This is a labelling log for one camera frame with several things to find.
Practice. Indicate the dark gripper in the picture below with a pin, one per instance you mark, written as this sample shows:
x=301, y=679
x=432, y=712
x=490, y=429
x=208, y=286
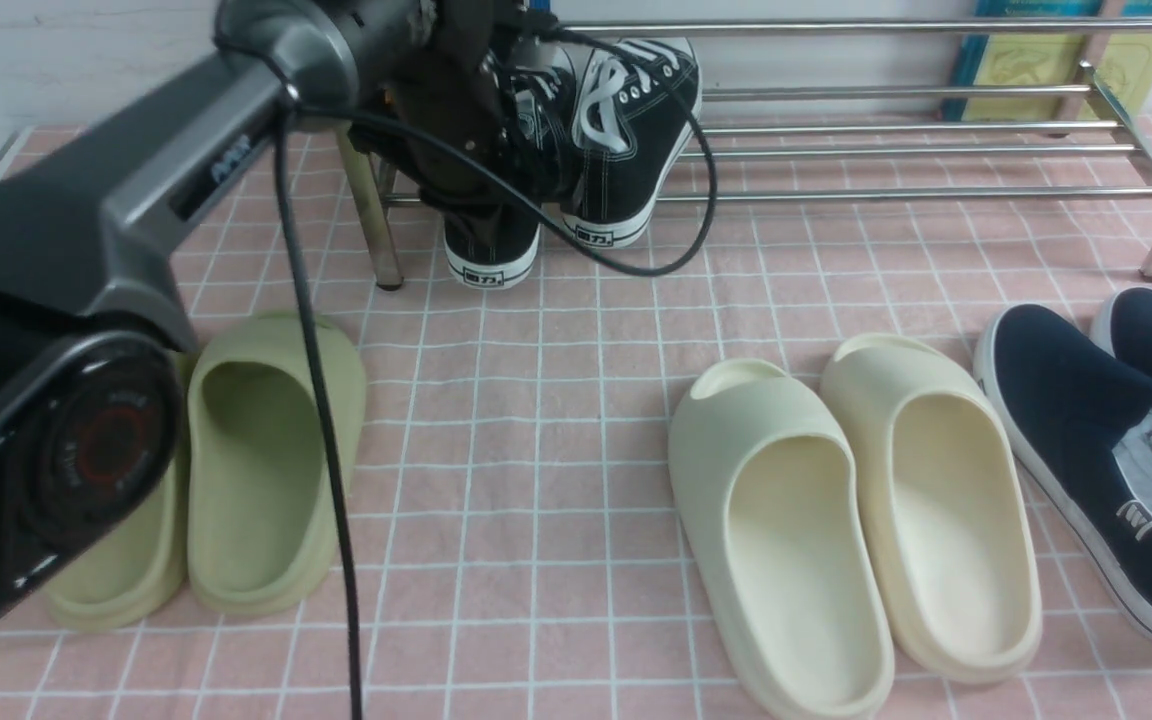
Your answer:
x=451, y=90

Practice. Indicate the black canvas sneaker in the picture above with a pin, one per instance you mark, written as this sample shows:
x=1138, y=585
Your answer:
x=538, y=123
x=628, y=130

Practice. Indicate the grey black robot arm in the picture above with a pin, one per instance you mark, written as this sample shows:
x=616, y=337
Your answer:
x=91, y=401

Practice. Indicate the metal shoe rack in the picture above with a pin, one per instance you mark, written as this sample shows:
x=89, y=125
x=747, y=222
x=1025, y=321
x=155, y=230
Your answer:
x=1090, y=123

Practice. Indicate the navy slip-on shoe left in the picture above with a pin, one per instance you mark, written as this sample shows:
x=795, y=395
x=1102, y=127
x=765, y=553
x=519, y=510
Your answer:
x=1079, y=419

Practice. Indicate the green slide sandal right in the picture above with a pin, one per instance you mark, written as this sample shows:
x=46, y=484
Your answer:
x=262, y=533

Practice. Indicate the green slide sandal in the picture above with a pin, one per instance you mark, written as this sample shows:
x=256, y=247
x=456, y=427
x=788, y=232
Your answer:
x=134, y=570
x=262, y=533

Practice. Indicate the cream slide sandal left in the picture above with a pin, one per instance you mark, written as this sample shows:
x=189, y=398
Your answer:
x=765, y=485

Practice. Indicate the cream slide sandal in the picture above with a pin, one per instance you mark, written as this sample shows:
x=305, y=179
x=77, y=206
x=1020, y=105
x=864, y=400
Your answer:
x=765, y=485
x=941, y=508

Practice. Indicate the green slide sandal left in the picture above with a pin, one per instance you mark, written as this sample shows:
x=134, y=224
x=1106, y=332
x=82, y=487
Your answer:
x=134, y=570

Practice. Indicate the cream slide sandal right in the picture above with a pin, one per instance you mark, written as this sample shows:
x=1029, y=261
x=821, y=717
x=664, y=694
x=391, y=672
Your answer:
x=941, y=508

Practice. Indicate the teal yellow poster board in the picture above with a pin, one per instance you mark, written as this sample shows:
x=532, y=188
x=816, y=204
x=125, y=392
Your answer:
x=1023, y=60

